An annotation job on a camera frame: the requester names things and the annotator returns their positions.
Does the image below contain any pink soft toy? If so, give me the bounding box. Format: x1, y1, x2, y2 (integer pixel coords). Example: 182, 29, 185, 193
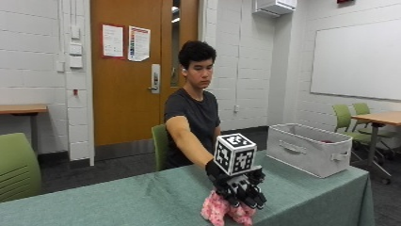
200, 189, 257, 226

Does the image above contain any white wall unit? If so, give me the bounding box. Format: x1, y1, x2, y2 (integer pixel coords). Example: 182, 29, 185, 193
250, 0, 298, 18

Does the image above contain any white paper on red backing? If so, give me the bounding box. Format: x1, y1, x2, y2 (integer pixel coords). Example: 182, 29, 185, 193
100, 24, 126, 59

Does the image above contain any metal door handle plate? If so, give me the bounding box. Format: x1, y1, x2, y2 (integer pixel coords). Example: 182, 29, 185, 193
146, 63, 161, 95

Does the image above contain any grey fabric storage bin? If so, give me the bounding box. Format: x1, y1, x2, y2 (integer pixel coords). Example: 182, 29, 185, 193
265, 122, 354, 179

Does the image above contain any whiteboard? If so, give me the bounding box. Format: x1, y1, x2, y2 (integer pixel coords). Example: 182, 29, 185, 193
309, 19, 401, 102

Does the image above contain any green tablecloth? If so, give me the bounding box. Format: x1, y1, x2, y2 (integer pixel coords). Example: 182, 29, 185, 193
0, 150, 376, 226

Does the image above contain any white cube with black markers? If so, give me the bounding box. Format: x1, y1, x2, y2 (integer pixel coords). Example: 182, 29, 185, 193
213, 133, 258, 177

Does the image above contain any colourful printed paper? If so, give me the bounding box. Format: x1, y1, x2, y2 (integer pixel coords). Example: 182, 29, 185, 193
126, 25, 152, 63

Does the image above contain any wooden door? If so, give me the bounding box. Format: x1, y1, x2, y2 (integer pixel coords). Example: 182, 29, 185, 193
89, 0, 201, 147

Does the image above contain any green chair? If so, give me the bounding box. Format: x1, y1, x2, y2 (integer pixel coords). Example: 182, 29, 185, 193
0, 132, 44, 203
330, 104, 378, 159
150, 123, 170, 172
350, 102, 398, 139

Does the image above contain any the person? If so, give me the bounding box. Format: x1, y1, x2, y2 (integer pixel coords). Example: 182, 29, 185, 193
162, 40, 222, 170

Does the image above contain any wooden table with metal leg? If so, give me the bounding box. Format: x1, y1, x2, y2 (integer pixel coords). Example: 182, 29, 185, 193
349, 110, 401, 186

